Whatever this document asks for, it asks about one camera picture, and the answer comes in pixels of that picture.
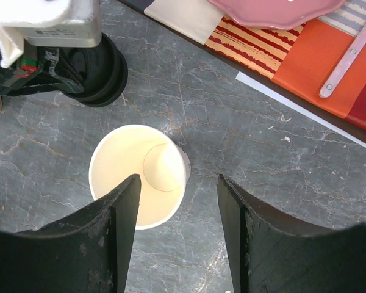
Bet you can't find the black coffee cup lid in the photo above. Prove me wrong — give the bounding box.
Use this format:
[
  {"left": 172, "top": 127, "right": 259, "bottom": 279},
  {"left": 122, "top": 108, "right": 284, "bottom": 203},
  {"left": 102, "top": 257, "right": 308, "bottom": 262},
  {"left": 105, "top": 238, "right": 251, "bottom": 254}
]
[{"left": 64, "top": 34, "right": 128, "bottom": 107}]

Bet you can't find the pink polka dot plate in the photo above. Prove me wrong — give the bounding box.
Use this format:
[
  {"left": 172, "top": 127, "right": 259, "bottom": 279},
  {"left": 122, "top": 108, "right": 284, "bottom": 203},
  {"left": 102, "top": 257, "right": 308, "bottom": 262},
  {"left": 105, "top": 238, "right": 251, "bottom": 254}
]
[{"left": 210, "top": 0, "right": 345, "bottom": 30}]

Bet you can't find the pink handled table knife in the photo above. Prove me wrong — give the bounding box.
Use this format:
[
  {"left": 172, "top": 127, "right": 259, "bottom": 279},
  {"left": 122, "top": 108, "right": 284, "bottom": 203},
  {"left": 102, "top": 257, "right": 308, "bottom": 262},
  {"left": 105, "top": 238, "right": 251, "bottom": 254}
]
[{"left": 319, "top": 23, "right": 366, "bottom": 99}]

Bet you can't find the white paper coffee cup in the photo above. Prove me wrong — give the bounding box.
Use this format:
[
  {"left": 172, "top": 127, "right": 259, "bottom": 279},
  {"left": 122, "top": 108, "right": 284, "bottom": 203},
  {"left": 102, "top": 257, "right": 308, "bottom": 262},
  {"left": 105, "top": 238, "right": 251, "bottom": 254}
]
[{"left": 88, "top": 124, "right": 192, "bottom": 230}]

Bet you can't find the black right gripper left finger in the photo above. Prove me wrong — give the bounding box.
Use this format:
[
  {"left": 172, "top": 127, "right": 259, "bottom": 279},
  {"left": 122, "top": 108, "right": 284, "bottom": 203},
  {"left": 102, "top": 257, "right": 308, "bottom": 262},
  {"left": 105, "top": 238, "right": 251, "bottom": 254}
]
[{"left": 0, "top": 174, "right": 141, "bottom": 292}]

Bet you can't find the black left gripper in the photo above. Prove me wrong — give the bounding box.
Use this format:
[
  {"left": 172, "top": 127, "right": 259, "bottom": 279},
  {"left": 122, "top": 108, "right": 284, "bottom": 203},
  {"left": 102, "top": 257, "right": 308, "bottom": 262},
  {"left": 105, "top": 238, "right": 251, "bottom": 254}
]
[{"left": 0, "top": 42, "right": 84, "bottom": 106}]

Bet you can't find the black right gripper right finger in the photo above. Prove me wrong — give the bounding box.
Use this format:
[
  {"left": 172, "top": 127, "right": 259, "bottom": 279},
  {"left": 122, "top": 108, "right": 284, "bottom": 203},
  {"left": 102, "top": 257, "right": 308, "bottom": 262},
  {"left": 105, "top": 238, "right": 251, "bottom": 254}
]
[{"left": 217, "top": 175, "right": 366, "bottom": 292}]

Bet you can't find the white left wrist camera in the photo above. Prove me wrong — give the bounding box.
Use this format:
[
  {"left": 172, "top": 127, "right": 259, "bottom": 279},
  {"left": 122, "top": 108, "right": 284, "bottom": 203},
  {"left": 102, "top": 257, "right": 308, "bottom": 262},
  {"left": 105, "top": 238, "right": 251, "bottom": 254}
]
[{"left": 0, "top": 0, "right": 102, "bottom": 68}]

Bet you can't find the colourful patchwork placemat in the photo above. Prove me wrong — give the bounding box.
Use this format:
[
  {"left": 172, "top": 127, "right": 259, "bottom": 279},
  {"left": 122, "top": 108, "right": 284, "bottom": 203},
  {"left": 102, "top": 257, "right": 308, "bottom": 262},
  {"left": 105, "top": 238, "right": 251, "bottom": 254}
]
[{"left": 126, "top": 1, "right": 366, "bottom": 147}]

